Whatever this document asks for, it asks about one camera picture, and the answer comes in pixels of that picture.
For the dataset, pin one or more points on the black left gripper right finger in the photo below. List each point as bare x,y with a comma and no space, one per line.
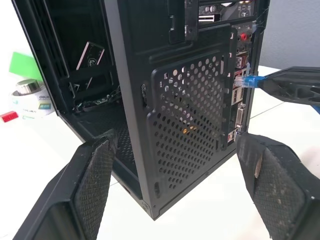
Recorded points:
280,190

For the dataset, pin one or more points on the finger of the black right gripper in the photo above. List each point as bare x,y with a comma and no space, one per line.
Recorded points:
297,71
285,88

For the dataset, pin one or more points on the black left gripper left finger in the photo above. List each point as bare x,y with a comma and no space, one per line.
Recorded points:
82,190

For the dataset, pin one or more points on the black computer tower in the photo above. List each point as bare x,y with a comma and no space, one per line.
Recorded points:
180,120

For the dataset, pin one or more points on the white labelled tape roll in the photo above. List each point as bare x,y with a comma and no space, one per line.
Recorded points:
32,103

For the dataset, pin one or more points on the small red block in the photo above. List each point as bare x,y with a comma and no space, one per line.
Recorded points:
9,117

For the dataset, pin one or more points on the silver round knob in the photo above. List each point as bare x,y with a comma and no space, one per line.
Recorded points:
28,87

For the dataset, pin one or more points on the black MSI component card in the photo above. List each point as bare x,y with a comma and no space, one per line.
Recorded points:
90,56

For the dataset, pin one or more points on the green flat box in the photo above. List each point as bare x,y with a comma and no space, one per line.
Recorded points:
22,65

